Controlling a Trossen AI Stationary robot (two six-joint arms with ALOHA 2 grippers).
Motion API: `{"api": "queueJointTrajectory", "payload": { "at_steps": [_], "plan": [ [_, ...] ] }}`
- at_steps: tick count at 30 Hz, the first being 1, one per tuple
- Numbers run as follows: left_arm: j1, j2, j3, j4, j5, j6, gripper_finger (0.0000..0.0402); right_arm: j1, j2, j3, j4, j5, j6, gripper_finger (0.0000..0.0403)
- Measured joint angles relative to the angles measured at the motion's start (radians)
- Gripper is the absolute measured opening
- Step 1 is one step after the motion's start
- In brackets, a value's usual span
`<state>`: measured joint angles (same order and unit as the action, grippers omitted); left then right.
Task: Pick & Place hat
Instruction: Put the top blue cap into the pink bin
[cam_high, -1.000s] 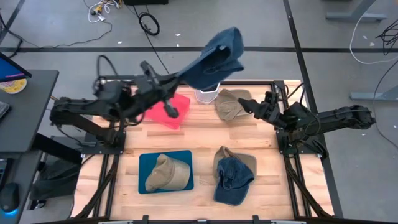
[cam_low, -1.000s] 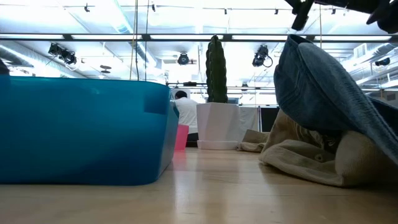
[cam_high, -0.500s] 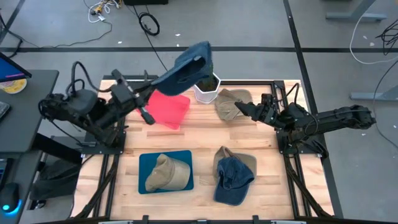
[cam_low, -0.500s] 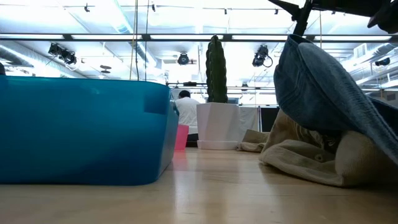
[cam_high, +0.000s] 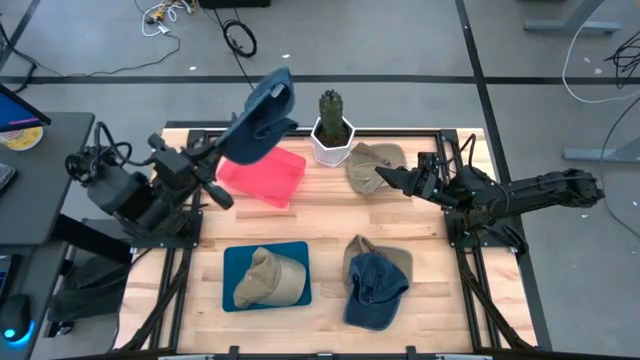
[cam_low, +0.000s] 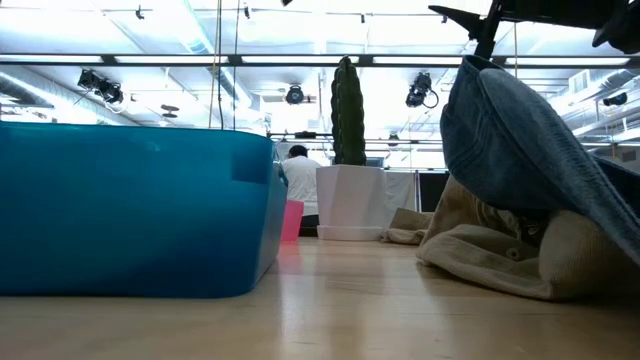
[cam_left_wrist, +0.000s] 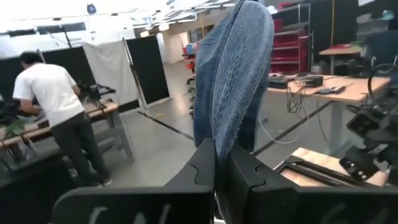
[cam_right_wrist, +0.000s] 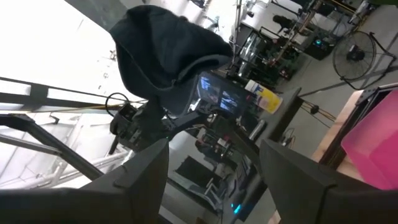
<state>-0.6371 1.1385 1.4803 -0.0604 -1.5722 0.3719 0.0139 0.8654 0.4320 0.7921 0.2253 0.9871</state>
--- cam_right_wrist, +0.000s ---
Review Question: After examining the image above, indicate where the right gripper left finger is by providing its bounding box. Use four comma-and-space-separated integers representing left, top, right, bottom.
0, 138, 170, 224

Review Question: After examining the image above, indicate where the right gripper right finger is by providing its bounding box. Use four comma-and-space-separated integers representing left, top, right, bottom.
259, 139, 398, 224

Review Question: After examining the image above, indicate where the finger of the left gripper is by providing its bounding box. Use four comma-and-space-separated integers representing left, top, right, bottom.
142, 95, 166, 124

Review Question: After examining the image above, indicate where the dark navy cap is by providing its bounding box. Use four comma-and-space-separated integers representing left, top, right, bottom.
108, 4, 234, 118

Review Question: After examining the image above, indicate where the computer monitor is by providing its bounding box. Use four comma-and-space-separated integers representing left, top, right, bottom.
196, 70, 251, 119

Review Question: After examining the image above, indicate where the black rig strut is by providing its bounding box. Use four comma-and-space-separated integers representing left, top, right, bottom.
0, 113, 105, 181

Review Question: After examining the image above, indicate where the pink plastic bin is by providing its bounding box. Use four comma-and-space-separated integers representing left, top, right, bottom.
341, 89, 398, 191

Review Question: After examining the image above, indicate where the black overhead beam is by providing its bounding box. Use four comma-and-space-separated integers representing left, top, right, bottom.
0, 76, 147, 112

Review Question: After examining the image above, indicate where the black desk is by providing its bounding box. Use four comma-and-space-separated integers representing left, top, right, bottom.
248, 86, 303, 144

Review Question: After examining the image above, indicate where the yellow and white disc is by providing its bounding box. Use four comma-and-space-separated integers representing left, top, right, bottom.
244, 79, 284, 114

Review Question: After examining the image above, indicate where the black floor fan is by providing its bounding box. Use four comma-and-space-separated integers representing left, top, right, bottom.
331, 30, 397, 91

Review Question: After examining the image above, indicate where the person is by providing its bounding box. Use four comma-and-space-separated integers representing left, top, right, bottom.
272, 14, 295, 34

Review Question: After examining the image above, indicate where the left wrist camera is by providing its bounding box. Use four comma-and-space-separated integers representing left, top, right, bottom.
118, 103, 138, 123

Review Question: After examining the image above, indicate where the black aluminium table frame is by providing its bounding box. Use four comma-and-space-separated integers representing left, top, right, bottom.
319, 82, 398, 170

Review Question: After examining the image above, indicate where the yellow black cable bundle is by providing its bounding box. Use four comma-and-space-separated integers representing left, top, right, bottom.
300, 98, 337, 123

